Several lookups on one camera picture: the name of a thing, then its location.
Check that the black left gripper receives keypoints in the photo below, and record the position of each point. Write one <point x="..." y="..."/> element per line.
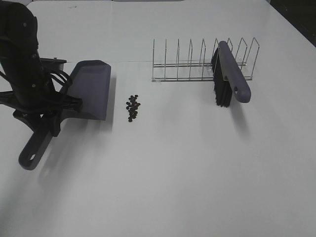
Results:
<point x="36" y="89"/>

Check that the pile of coffee beans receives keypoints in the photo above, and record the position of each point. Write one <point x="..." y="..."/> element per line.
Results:
<point x="132" y="106"/>

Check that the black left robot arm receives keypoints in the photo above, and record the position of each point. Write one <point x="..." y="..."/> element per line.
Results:
<point x="18" y="33"/>

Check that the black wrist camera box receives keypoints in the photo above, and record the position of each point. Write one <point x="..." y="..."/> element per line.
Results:
<point x="53" y="63"/>

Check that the metal wire dish rack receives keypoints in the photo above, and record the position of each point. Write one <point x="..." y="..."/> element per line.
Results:
<point x="185" y="64"/>

